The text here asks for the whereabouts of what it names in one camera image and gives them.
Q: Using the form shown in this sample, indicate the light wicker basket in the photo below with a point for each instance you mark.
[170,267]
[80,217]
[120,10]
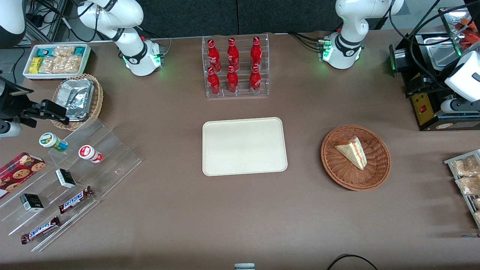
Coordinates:
[97,97]

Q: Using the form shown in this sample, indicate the clear bag of nuts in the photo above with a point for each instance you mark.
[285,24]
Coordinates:
[50,65]
[63,51]
[72,63]

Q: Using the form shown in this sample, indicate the clear acrylic stepped stand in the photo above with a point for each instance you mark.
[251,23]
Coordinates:
[112,157]

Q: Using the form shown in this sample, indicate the small black box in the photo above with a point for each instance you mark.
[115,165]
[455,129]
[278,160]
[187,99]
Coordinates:
[65,178]
[32,202]

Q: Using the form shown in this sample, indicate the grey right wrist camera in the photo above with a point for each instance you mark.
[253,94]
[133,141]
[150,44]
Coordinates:
[9,129]

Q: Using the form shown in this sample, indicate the red orange food pieces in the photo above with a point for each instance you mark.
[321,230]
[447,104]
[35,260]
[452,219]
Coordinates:
[470,35]

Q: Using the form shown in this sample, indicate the red cola bottle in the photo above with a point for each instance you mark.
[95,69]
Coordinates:
[256,53]
[255,81]
[213,83]
[213,56]
[233,55]
[232,81]

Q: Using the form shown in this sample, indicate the tray of packaged snacks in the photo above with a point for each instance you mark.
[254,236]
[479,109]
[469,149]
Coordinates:
[455,159]

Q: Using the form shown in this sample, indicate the white plastic bin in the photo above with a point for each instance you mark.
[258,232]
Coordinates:
[87,56]

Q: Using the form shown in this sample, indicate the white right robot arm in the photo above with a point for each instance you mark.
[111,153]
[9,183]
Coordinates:
[127,15]

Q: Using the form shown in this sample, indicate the brown wicker basket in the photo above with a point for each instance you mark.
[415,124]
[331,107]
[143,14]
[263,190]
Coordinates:
[345,174]

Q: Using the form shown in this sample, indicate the clear bag of crackers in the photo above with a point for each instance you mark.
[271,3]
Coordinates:
[467,167]
[470,185]
[477,217]
[477,203]

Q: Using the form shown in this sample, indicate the beige plastic tray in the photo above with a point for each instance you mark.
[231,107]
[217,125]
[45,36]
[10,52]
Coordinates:
[243,147]

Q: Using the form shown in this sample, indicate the clear acrylic bottle rack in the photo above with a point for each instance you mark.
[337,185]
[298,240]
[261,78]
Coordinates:
[262,65]

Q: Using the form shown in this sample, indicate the triangular sandwich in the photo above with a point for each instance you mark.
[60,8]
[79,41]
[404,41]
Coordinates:
[352,152]

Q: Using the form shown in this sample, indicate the yellow snack pack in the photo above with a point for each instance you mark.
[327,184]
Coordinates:
[35,65]

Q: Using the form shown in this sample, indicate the thin blue object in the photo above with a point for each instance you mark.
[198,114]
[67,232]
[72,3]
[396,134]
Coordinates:
[471,236]

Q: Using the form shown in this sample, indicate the silver foil package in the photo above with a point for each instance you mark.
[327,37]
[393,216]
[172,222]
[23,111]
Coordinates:
[77,97]

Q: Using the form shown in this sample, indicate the red cookie box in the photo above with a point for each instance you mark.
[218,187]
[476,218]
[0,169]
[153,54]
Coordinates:
[18,172]

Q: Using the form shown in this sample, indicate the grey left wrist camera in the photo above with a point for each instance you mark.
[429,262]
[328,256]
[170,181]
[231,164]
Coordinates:
[448,106]

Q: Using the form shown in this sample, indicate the green lid yogurt cup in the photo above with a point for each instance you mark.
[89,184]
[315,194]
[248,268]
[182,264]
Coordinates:
[50,140]

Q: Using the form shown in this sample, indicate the teal snack pack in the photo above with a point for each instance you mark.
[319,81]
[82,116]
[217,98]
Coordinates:
[45,51]
[80,50]

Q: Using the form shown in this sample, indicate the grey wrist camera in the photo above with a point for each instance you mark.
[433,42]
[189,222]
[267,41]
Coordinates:
[448,106]
[9,129]

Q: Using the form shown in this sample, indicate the black food warmer machine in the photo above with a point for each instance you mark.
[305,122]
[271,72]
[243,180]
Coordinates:
[431,116]

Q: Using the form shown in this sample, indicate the Snickers chocolate bar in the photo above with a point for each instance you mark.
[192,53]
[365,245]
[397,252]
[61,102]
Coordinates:
[40,230]
[75,200]

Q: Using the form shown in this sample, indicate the small grey white object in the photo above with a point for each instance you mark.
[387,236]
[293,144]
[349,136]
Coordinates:
[244,267]

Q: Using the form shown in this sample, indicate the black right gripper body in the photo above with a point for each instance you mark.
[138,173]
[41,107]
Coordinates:
[10,103]

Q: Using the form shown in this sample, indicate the red lid yogurt cup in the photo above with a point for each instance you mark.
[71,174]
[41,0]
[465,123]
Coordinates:
[88,152]

